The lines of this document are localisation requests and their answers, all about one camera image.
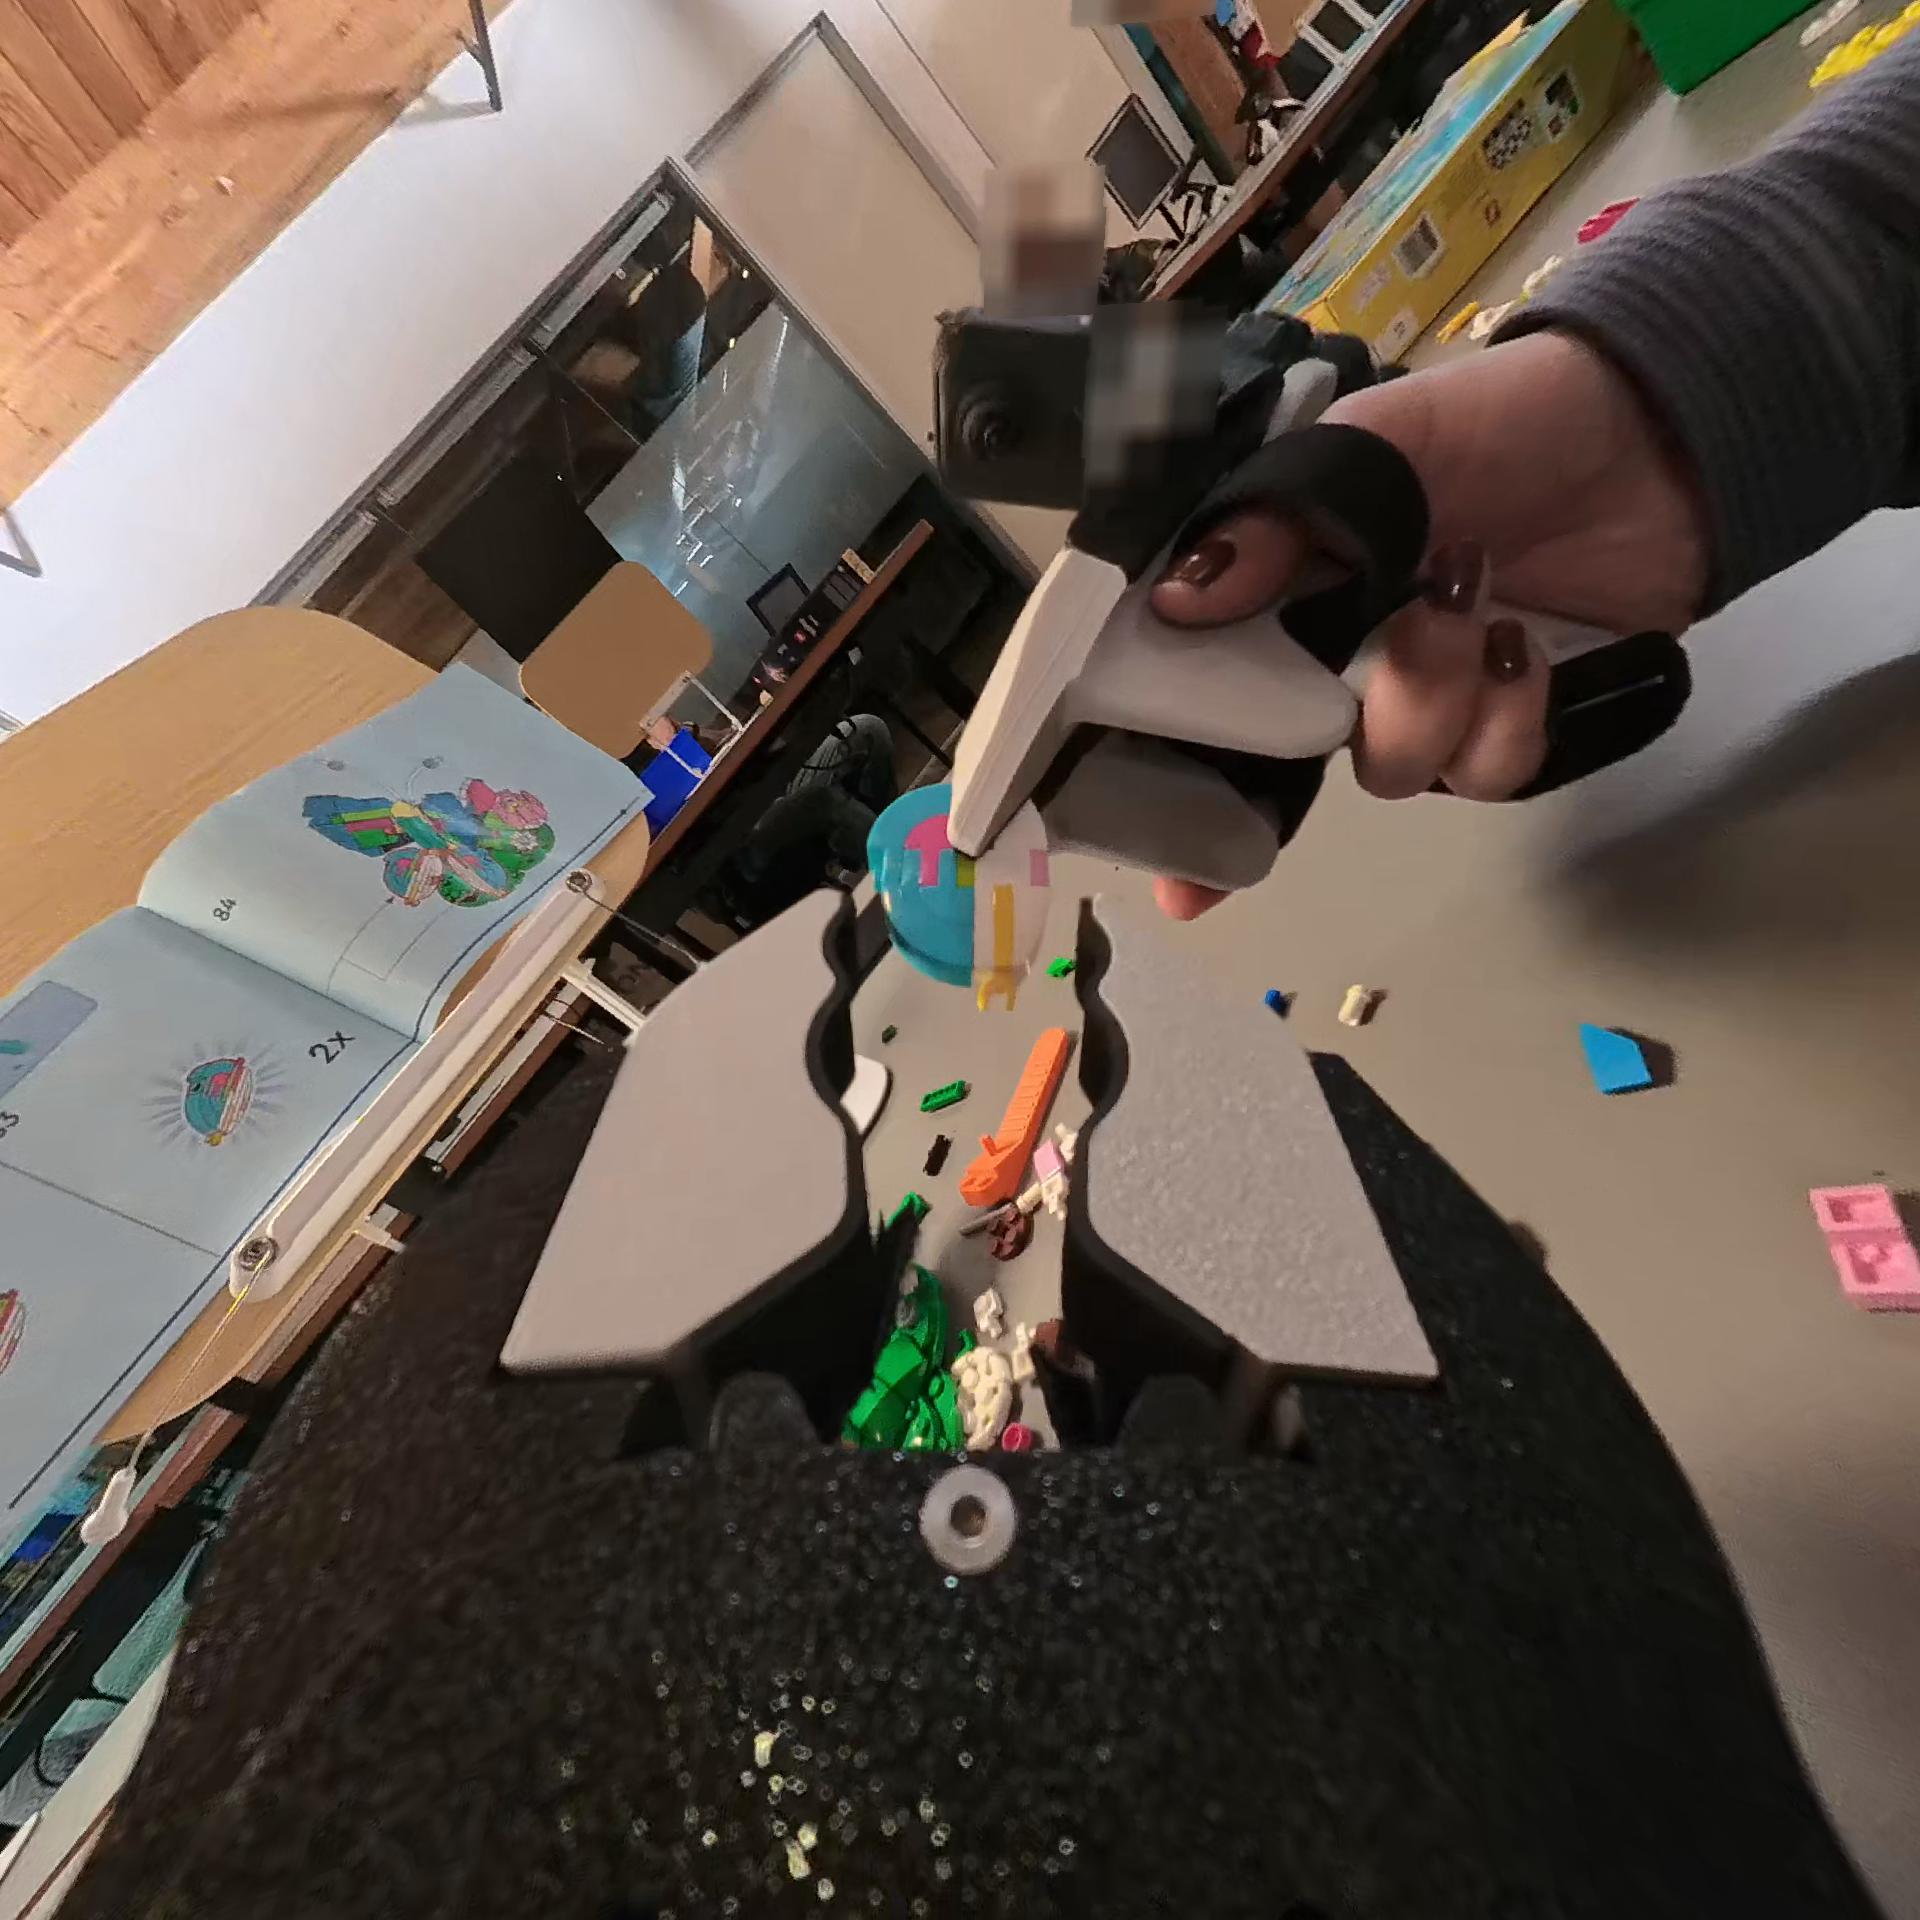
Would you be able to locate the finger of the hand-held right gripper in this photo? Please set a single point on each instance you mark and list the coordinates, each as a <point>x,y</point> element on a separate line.
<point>1199,691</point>
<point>1154,818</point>

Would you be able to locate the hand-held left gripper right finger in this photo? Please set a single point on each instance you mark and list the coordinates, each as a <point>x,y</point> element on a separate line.
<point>1245,1200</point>

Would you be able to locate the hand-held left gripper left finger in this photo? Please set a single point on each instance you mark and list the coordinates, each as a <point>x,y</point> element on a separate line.
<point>705,1171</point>

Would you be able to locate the pink white lego piece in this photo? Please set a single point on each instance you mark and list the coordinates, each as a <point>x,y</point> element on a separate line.
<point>1048,1163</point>

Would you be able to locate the small white lego piece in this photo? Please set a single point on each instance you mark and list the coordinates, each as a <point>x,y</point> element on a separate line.
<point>1355,1005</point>

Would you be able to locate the brown round lego piece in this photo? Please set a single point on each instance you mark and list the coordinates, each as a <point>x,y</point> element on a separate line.
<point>1014,1229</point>

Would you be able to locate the blue lego tile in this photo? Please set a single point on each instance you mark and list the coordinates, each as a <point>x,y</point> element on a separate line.
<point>1618,1060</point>

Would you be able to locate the yellow lego box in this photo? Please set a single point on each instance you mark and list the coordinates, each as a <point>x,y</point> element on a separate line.
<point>1472,165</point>

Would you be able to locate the lego instruction booklet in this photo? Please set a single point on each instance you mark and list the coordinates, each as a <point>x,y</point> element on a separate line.
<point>182,1021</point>

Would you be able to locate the pink lego plate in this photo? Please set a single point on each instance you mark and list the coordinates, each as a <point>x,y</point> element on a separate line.
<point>1869,1247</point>

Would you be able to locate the person's right hand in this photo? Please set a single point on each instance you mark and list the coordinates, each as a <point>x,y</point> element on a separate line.
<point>1547,482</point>

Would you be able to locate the orange brick separator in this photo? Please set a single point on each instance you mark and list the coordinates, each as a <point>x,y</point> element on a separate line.
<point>1021,1126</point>

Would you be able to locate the black monitor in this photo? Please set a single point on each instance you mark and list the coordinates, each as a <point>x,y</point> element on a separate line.
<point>1133,159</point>

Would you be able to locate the blue storage bin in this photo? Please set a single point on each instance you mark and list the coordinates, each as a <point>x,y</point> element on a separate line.
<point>676,772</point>

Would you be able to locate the tan rounded board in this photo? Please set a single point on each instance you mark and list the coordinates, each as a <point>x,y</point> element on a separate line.
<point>615,661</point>

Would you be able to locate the green plastic bin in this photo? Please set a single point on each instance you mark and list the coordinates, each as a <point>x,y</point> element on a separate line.
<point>1726,31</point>

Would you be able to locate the small black picture frame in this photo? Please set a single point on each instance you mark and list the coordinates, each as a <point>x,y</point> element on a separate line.
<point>775,600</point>

